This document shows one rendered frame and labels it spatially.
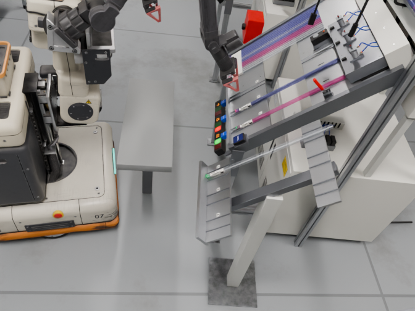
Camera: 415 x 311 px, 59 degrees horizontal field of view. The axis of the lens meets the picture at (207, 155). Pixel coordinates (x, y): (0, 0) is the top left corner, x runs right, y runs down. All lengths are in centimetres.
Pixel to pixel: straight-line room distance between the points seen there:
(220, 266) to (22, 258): 101
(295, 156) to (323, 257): 73
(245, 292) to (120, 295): 63
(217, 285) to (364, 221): 86
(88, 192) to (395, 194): 151
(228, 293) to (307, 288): 44
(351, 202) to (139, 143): 108
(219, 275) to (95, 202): 74
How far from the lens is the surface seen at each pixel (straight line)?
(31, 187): 182
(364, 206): 204
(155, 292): 197
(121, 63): 318
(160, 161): 163
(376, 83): 144
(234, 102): 176
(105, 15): 124
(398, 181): 193
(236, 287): 202
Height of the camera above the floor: 185
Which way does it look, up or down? 48 degrees down
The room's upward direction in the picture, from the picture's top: 12 degrees clockwise
